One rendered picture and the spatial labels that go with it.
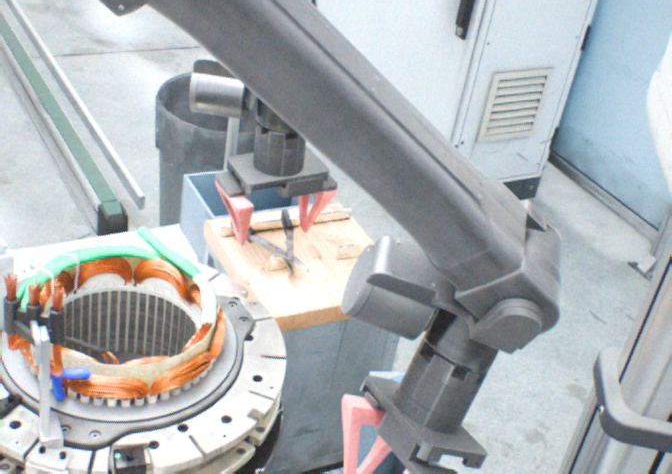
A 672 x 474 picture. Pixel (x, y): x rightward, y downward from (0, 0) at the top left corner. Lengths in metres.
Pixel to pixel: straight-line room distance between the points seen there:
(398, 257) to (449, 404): 0.12
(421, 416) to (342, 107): 0.28
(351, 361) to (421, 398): 0.42
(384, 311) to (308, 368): 0.44
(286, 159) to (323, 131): 0.47
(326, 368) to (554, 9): 2.25
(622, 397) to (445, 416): 0.21
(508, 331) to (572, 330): 2.35
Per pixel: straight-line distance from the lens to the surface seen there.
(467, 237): 0.63
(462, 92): 3.18
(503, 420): 2.63
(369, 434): 1.06
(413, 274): 0.70
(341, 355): 1.15
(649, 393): 0.87
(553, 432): 2.65
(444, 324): 0.73
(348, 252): 1.16
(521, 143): 3.44
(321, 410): 1.20
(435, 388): 0.74
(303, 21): 0.56
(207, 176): 1.29
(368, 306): 0.71
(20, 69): 2.27
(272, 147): 1.05
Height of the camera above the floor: 1.72
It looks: 32 degrees down
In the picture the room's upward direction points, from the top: 11 degrees clockwise
